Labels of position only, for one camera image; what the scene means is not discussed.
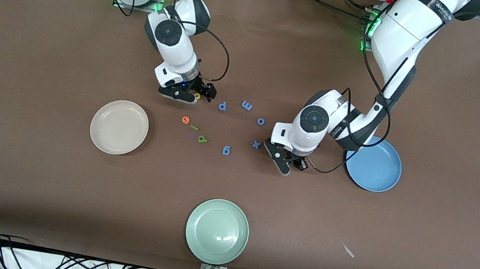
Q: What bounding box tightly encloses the green plate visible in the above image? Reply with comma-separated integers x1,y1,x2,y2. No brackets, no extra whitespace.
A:
181,194,254,269

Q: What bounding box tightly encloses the long black table cable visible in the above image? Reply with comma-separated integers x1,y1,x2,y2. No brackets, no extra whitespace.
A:
294,0,371,21

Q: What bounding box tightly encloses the short black table cable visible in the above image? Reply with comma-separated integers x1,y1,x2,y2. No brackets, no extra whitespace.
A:
335,0,373,12

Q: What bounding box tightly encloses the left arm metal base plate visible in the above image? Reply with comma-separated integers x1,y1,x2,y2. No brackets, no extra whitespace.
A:
358,5,383,54

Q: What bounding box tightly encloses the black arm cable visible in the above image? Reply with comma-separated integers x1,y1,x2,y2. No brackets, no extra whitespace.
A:
306,0,480,199
90,0,241,86

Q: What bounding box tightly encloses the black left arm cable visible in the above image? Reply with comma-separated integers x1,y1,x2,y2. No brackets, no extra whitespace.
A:
306,0,480,199

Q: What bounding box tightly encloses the beige plate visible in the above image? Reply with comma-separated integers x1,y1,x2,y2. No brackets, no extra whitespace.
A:
86,96,153,160

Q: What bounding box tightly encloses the blue plate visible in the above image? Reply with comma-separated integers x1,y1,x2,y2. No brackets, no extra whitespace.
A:
342,134,407,196

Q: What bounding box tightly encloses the brown table cover mat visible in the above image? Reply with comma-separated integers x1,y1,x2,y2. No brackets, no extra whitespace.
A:
0,0,480,269

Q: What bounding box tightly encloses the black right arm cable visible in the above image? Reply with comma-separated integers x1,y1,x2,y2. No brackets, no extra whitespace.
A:
90,0,241,86

